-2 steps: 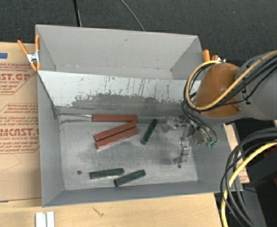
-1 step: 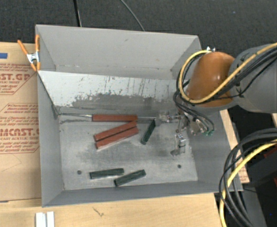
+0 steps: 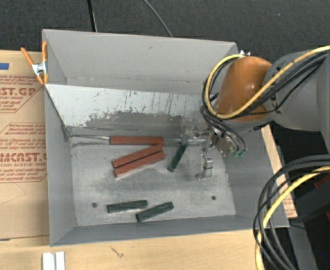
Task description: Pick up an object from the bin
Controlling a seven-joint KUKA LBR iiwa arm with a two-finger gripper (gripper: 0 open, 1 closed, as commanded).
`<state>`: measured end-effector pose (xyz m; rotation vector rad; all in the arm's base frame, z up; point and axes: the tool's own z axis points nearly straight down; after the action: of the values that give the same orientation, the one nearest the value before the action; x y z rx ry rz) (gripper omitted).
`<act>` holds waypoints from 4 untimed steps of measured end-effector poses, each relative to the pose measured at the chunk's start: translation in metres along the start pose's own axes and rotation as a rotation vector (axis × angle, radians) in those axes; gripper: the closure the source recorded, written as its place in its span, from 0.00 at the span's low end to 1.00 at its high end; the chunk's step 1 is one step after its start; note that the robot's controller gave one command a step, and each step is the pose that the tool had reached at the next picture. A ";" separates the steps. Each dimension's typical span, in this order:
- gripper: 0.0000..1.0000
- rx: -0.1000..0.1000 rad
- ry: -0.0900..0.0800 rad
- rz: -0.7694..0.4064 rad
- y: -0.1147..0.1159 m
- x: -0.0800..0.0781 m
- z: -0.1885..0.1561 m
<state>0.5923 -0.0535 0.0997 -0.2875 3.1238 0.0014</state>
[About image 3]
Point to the brown cardboard board red print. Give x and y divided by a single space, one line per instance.
18 150

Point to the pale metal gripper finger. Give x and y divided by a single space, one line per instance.
203 167
209 166

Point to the red-brown flat block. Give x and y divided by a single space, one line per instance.
137 140
141 164
138 155

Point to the grey metal bin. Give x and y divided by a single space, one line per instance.
142 184

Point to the dark green flat block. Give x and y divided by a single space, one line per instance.
127 206
155 211
177 157

